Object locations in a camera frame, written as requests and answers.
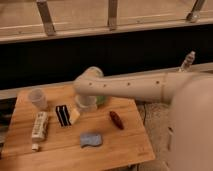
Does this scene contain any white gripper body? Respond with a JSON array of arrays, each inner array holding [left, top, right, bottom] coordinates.
[[75, 95, 97, 112]]

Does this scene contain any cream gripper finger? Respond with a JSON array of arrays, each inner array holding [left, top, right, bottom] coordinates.
[[69, 108, 80, 124]]

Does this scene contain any black white striped eraser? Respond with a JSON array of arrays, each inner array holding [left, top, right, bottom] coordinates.
[[55, 105, 71, 127]]

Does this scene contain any red chili pepper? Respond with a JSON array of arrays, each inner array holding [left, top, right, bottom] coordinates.
[[109, 111, 124, 130]]

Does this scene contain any white tube with cap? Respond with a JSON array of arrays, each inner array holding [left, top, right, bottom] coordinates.
[[31, 111, 48, 151]]

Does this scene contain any left metal bracket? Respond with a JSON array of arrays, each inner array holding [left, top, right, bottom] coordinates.
[[36, 0, 56, 36]]

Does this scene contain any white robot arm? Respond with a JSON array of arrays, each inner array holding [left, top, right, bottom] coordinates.
[[73, 67, 213, 171]]

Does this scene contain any clear plastic cup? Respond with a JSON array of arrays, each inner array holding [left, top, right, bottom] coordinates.
[[28, 88, 48, 110]]

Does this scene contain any right metal bracket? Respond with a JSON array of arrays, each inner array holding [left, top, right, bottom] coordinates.
[[186, 0, 205, 23]]

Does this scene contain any metal bracket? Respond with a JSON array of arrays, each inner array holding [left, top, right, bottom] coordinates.
[[107, 0, 118, 30], [186, 0, 205, 23], [36, 0, 56, 36]]

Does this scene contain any green bowl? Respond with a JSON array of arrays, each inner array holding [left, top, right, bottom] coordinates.
[[96, 96, 107, 106]]

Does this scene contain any middle metal bracket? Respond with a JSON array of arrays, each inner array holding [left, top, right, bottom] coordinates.
[[107, 0, 118, 30]]

